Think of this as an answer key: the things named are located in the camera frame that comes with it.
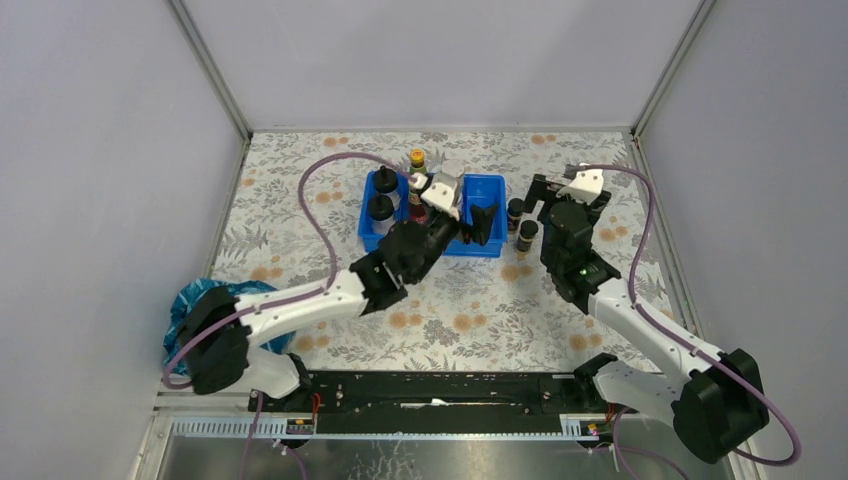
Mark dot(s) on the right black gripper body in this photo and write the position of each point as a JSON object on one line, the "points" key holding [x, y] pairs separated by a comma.
{"points": [[547, 258]]}

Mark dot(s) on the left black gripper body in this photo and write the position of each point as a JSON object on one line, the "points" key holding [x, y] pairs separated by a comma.
{"points": [[437, 232]]}

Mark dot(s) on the small dark spice bottle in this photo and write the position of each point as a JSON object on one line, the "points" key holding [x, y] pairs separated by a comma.
{"points": [[527, 231], [515, 211]]}

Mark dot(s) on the green label sauce bottle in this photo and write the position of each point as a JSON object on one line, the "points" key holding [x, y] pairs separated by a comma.
{"points": [[417, 211]]}

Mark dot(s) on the yellow cap sauce bottle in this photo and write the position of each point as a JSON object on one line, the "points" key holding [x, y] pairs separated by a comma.
{"points": [[417, 159]]}

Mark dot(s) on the silver lid spice tin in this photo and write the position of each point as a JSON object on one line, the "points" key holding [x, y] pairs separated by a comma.
{"points": [[453, 168]]}

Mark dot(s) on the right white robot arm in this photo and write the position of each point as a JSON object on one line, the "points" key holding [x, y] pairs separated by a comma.
{"points": [[710, 398]]}

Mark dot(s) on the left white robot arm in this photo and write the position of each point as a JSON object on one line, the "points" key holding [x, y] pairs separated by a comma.
{"points": [[221, 340]]}

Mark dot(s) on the blue plastic divided bin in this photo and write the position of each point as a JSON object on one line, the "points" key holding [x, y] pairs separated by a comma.
{"points": [[482, 190]]}

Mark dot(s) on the floral table mat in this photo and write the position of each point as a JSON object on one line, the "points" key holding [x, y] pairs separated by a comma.
{"points": [[486, 314]]}

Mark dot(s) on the blue patterned cloth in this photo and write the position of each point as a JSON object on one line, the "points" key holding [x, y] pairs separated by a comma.
{"points": [[187, 299]]}

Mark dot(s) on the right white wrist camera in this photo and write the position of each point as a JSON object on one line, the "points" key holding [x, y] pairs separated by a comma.
{"points": [[584, 184]]}

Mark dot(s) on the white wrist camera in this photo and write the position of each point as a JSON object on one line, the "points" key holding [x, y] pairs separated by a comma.
{"points": [[441, 191], [584, 184]]}

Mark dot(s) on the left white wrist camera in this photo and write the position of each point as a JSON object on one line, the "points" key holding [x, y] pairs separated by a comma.
{"points": [[441, 191]]}

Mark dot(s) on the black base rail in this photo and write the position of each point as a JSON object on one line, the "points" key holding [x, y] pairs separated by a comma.
{"points": [[443, 401]]}

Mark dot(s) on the slotted cable duct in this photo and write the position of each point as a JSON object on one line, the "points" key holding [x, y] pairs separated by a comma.
{"points": [[298, 429]]}

